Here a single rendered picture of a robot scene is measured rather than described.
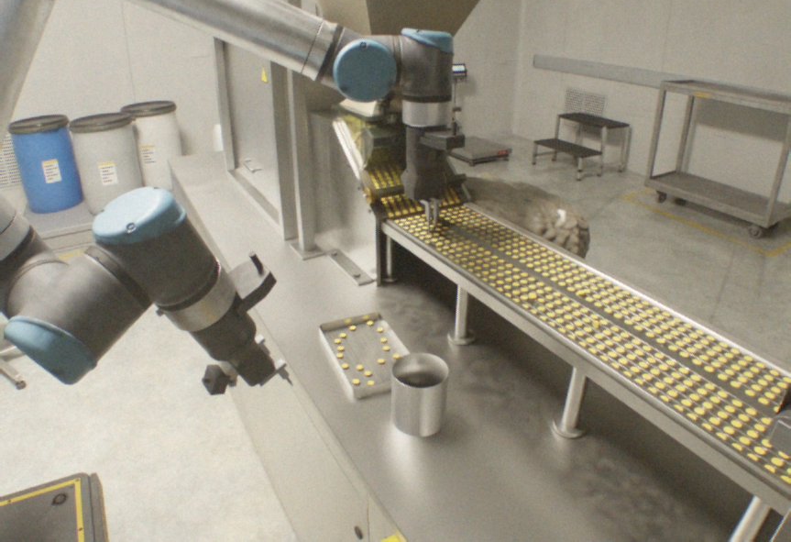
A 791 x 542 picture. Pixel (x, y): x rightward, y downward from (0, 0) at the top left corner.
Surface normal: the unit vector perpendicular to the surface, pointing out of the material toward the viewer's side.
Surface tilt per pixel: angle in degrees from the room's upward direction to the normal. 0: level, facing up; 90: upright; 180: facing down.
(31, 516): 0
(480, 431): 0
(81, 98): 90
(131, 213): 19
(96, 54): 90
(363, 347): 0
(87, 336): 80
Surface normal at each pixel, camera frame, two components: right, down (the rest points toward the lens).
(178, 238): 0.91, 0.08
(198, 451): 0.00, -0.91
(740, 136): -0.87, 0.21
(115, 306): 0.76, 0.11
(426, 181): 0.50, 0.31
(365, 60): 0.19, 0.44
